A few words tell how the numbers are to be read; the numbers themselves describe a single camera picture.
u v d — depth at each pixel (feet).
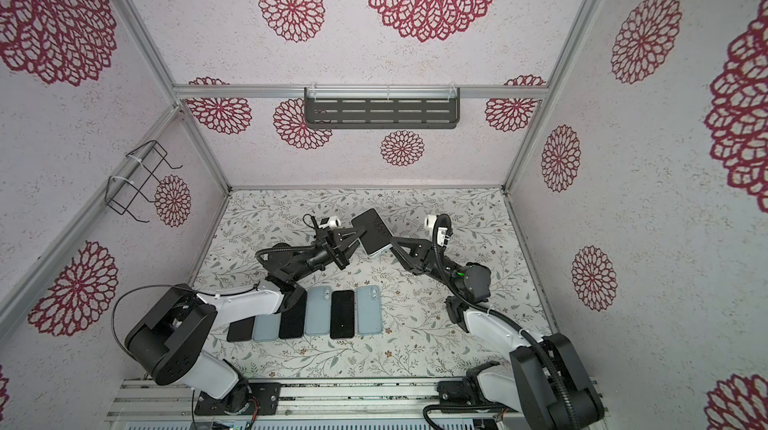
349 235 2.33
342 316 2.78
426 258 2.04
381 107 3.10
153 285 1.55
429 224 2.23
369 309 2.95
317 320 2.81
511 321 1.68
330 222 2.50
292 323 2.83
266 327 2.81
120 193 2.35
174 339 1.45
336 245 2.19
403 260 2.05
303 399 2.47
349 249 2.26
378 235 2.31
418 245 2.05
